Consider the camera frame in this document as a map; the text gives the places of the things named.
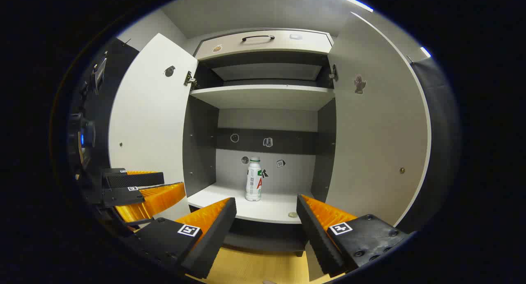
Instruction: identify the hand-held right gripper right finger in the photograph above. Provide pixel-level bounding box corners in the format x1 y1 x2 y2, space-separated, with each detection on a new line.
296 194 411 278

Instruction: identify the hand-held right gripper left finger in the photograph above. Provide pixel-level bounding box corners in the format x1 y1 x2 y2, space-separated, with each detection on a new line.
134 197 238 279

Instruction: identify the white plastic bottle green label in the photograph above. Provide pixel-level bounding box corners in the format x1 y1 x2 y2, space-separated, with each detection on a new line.
245 157 263 202

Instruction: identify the white cabinet door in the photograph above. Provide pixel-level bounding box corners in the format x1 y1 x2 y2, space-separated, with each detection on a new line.
108 32 199 232
325 12 432 228

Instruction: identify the white cabinet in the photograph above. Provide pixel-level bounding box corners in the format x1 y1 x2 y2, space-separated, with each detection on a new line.
181 28 338 258

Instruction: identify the white cabinet shelf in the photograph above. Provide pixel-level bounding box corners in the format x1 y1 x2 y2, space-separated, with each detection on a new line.
190 85 335 111
187 183 313 224

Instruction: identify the white cabinet drawer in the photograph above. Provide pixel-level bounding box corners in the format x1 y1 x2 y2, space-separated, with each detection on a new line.
194 28 334 62

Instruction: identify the black backdrop cloth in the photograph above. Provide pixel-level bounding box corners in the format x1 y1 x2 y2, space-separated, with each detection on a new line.
70 37 140 169
397 56 461 233

